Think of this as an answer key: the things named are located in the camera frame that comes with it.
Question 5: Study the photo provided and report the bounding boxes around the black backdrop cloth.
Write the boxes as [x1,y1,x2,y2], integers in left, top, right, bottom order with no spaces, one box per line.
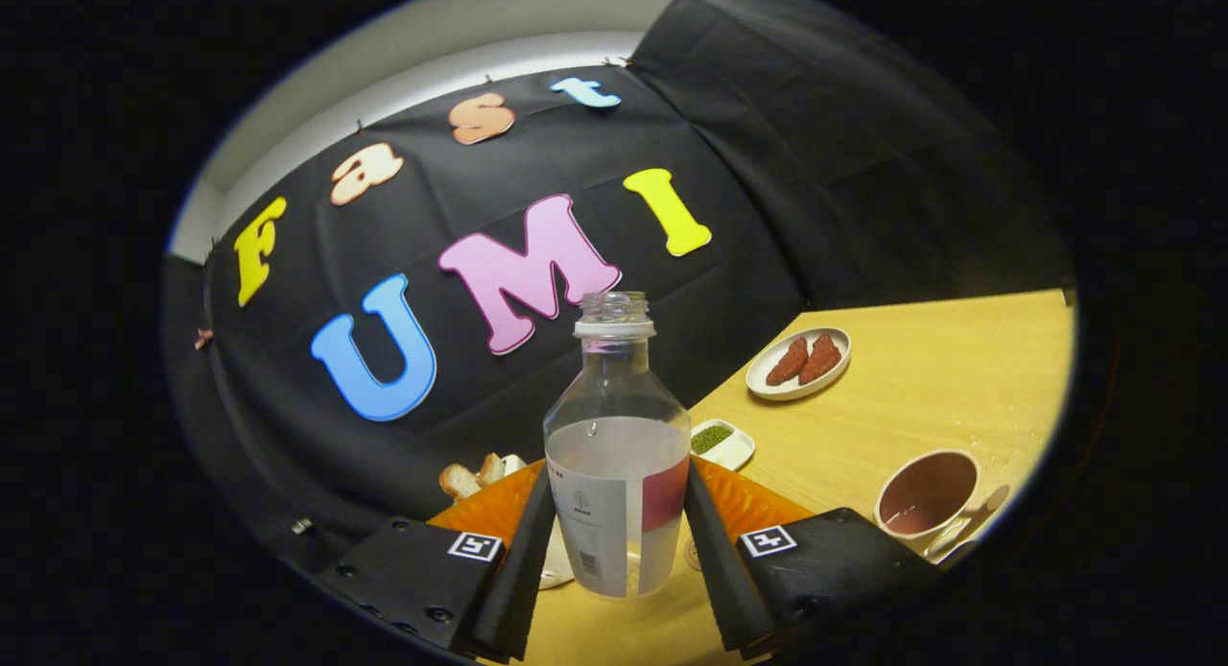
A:
[163,0,1071,590]

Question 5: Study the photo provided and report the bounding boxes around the white round plate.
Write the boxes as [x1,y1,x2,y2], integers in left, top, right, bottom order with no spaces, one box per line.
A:
[745,326,853,402]

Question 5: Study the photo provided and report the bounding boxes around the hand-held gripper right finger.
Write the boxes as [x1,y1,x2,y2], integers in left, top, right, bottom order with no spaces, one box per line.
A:
[681,455,941,661]

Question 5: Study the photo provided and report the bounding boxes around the cream cup with wooden handle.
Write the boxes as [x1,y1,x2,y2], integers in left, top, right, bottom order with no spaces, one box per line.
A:
[873,449,1010,563]

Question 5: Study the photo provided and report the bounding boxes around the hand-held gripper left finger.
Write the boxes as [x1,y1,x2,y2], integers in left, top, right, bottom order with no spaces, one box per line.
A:
[315,458,557,663]

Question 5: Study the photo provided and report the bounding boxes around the reddish brown meat piece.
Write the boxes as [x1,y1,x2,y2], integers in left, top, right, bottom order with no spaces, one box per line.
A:
[799,333,842,385]
[766,337,810,387]

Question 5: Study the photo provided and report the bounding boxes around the clear juice bottle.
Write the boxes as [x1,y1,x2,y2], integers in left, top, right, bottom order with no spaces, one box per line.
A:
[543,291,693,600]

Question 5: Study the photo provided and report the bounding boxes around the wooden table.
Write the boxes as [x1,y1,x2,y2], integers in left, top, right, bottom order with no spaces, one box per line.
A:
[518,289,1077,666]

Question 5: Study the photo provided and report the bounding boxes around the white divided grain dish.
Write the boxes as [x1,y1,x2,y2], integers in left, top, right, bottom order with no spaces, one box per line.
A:
[689,418,756,472]

